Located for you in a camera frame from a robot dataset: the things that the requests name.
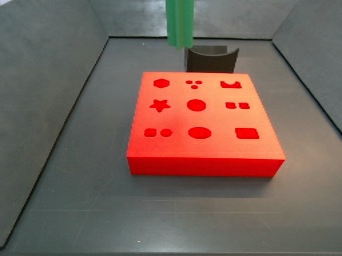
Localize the green star-shaped peg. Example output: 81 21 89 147
166 0 194 48

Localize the dark grey curved block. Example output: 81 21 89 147
185 45 240 73

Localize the red shape-sorting block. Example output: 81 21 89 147
127 72 286 178

